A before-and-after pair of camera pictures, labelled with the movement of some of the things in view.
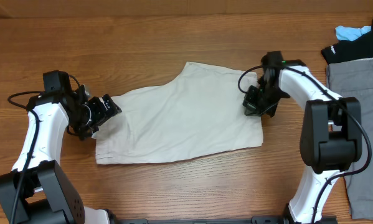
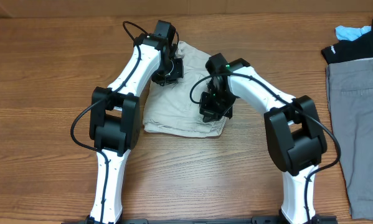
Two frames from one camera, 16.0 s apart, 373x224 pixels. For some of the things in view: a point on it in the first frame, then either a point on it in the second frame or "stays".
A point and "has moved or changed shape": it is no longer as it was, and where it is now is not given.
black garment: x=371 y=45 stays
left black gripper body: x=90 y=115 → x=168 y=71
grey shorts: x=365 y=79 stays
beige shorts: x=200 y=111 has moved or changed shape
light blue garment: x=350 y=33 stays
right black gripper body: x=259 y=101 → x=214 y=112
